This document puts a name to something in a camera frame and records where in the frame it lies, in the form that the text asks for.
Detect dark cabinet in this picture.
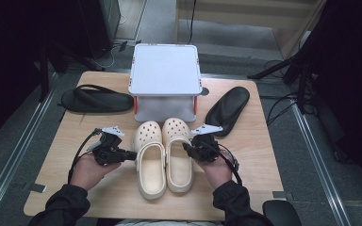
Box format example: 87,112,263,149
78,0,122,59

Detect white floor cable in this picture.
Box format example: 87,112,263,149
90,43,121,71

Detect black power plug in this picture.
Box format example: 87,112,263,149
118,40,142,53

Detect person's left hand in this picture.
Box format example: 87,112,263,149
70,153,122,191

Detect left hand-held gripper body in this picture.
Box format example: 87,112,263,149
92,126,129,167

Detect metal floor rail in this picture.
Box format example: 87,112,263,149
0,72,60,220
290,100,353,226

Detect black hanging cable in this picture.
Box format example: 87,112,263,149
187,0,198,45

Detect black stand pole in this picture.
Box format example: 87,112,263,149
39,43,50,103

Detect black floor cables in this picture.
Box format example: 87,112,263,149
260,59,300,125

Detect black tripod stand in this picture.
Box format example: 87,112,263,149
247,46,315,114

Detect white shoe rack orange posts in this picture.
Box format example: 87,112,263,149
127,42,203,124

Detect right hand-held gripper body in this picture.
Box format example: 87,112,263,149
190,124,224,163

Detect black chair part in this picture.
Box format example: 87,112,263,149
262,200,303,226

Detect grey tape strip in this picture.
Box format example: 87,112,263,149
272,190,295,201
22,183,47,193

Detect black flip-flop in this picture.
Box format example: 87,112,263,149
60,84,135,114
205,86,251,137

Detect cream clog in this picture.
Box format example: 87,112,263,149
131,121,168,201
161,117,194,194

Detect person's right hand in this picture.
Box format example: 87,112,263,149
197,153,235,190

